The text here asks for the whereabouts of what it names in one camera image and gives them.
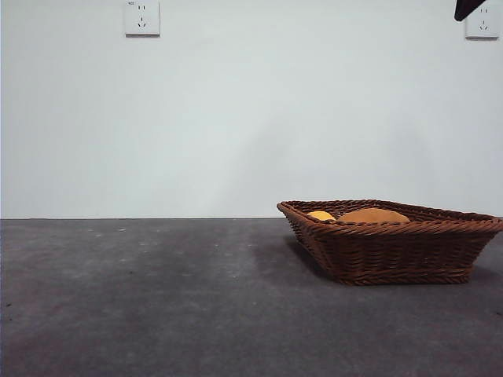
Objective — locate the brown wicker basket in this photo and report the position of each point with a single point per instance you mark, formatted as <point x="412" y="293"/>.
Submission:
<point x="393" y="255"/>

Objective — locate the white wall socket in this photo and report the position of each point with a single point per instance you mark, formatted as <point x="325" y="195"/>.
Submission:
<point x="142" y="19"/>
<point x="483" y="27"/>

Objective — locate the brown potato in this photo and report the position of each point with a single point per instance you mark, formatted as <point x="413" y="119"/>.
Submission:
<point x="373" y="216"/>

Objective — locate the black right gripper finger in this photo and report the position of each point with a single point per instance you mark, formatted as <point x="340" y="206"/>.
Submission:
<point x="465" y="8"/>

